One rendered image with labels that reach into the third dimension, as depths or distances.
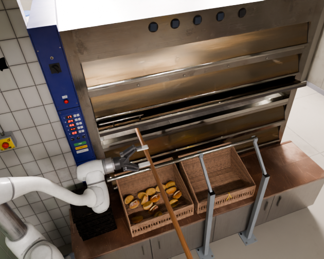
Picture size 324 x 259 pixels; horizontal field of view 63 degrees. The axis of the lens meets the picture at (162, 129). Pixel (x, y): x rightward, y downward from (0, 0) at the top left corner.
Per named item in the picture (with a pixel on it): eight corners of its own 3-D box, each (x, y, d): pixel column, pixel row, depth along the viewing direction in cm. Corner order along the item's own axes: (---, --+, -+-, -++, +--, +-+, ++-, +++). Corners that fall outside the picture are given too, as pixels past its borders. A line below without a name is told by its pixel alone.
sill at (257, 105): (101, 144, 219) (100, 141, 216) (283, 98, 259) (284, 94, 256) (102, 149, 214) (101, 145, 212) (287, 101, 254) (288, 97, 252)
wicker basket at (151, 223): (118, 193, 248) (112, 173, 231) (173, 175, 262) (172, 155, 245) (131, 238, 212) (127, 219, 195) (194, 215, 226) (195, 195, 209)
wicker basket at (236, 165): (177, 174, 262) (176, 155, 245) (228, 160, 274) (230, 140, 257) (197, 215, 226) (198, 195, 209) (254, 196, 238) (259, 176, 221)
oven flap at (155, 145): (107, 167, 228) (102, 146, 221) (282, 120, 268) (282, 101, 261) (108, 170, 224) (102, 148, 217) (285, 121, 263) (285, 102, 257)
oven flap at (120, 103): (95, 120, 195) (89, 94, 189) (296, 73, 235) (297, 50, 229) (95, 122, 191) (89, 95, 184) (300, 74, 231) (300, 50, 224)
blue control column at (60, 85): (83, 129, 423) (37, -23, 288) (93, 127, 426) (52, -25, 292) (102, 235, 278) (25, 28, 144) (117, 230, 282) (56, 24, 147)
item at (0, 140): (2, 145, 183) (-5, 133, 177) (17, 141, 185) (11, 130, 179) (0, 151, 178) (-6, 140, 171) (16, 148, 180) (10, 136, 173)
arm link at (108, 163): (104, 166, 158) (113, 164, 159) (106, 177, 151) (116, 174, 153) (101, 155, 152) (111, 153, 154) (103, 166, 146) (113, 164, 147)
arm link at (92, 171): (101, 158, 158) (106, 180, 156) (75, 165, 154) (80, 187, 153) (101, 157, 147) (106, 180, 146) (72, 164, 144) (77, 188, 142)
